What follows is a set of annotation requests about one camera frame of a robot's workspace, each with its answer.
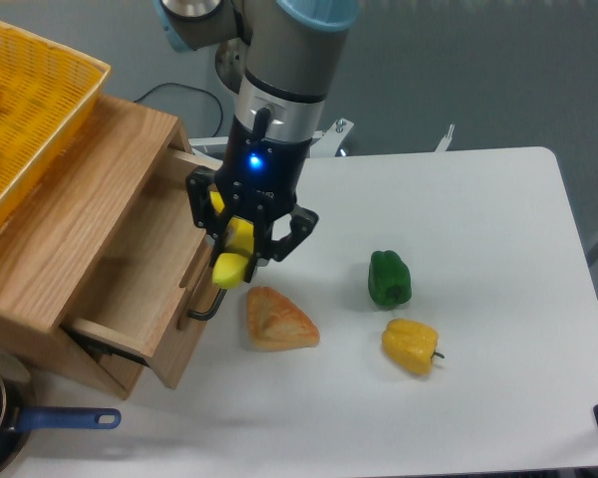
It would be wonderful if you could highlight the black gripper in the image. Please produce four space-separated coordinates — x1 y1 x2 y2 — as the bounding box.
185 119 319 282

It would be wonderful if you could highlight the yellow banana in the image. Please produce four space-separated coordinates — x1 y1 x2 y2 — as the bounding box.
212 217 254 289

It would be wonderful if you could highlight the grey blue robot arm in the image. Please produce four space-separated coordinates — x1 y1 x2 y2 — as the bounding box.
154 1 359 282

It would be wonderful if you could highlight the open wooden top drawer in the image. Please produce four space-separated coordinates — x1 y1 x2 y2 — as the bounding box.
62 148 220 393

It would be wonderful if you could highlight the wooden drawer cabinet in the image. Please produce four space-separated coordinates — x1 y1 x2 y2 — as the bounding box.
0 96 189 399

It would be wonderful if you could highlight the triangular toasted bread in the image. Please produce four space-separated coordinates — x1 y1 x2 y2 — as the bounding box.
246 287 320 352

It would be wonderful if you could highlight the green bell pepper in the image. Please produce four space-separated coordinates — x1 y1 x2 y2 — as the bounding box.
368 250 413 309

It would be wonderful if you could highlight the yellow bell pepper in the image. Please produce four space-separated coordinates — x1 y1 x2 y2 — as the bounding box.
382 319 440 376

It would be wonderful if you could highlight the yellow plastic basket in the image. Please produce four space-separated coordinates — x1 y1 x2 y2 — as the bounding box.
0 21 111 229

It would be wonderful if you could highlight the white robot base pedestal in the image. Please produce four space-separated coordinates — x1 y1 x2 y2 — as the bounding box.
214 38 350 160

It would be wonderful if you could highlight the black drawer handle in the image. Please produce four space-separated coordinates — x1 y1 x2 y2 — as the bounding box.
186 289 227 322

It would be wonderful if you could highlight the black cable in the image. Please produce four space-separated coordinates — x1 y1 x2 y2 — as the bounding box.
133 82 224 138

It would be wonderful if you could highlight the white metal bracket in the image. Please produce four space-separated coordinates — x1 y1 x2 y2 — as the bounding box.
435 123 455 152

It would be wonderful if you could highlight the blue handled black pan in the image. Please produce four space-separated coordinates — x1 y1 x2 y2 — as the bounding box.
0 354 122 472

